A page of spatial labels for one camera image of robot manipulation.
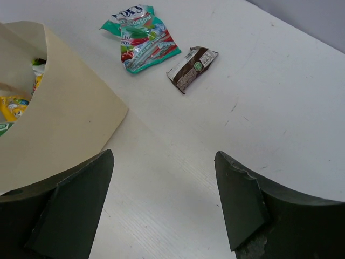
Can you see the yellow M&M's packet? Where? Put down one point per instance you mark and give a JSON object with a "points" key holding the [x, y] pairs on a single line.
{"points": [[16, 102]]}

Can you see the beige paper bag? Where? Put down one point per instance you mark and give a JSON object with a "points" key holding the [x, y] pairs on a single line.
{"points": [[71, 115]]}

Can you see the teal Fox's candy bag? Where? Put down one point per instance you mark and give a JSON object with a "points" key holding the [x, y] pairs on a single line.
{"points": [[144, 39]]}

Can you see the yellow green snack packet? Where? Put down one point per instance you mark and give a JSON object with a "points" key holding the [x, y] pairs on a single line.
{"points": [[5, 128]]}

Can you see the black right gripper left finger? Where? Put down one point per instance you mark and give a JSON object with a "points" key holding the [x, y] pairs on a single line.
{"points": [[57, 217]]}

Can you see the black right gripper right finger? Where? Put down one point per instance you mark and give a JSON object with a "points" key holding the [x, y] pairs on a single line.
{"points": [[265, 219]]}

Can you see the brown chocolate bar wrapper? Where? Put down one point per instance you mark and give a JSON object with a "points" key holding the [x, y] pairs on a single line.
{"points": [[195, 63]]}

